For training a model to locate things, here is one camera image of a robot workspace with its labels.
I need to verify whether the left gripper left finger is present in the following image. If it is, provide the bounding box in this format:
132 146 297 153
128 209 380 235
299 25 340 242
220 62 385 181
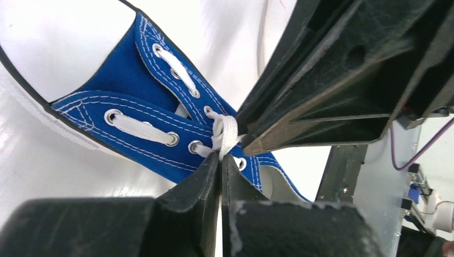
1 154 219 256

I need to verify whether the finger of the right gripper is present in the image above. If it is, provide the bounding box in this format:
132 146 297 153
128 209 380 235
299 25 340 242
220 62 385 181
236 0 352 134
243 1 453 155

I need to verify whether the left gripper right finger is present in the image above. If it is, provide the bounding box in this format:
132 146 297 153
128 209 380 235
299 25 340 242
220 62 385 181
220 155 383 256

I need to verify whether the blue sneaker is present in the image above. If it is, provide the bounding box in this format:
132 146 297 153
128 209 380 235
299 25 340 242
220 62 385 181
1 1 304 201

